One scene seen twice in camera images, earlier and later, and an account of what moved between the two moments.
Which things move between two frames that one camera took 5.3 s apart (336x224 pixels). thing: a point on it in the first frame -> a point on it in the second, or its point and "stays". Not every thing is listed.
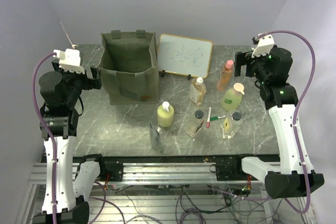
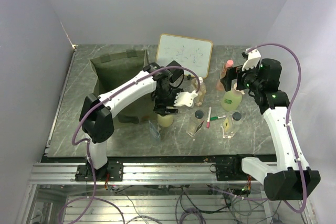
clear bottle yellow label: x=230 y=124 stays
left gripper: x=88 y=84 -> x=160 y=107
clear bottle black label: x=195 y=124 stays
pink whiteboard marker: x=208 y=124 stays
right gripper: x=243 y=59 -> x=232 y=73
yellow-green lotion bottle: x=165 y=115 stays
